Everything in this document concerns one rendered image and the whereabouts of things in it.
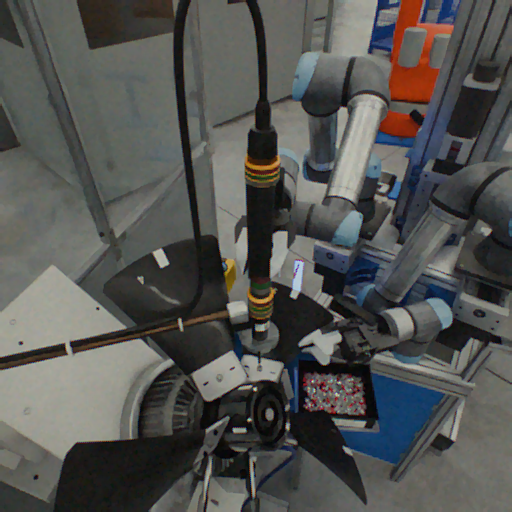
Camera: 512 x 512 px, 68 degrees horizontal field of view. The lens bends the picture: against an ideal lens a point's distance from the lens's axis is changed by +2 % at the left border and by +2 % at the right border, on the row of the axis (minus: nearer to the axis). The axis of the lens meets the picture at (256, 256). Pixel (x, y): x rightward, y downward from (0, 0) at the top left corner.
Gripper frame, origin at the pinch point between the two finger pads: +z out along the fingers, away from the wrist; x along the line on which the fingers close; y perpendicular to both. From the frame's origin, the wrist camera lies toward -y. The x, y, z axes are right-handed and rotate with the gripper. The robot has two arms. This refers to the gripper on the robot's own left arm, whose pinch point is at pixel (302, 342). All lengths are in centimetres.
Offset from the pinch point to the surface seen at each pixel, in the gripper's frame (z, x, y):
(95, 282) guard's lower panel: 50, 33, -59
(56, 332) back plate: 47.6, -10.1, -11.3
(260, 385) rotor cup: 13.6, -9.2, 9.9
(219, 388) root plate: 20.6, -6.5, 7.1
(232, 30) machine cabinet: -91, 64, -381
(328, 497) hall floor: -20, 117, 17
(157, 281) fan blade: 27.2, -20.6, -9.5
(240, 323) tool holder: 15.3, -20.2, 3.1
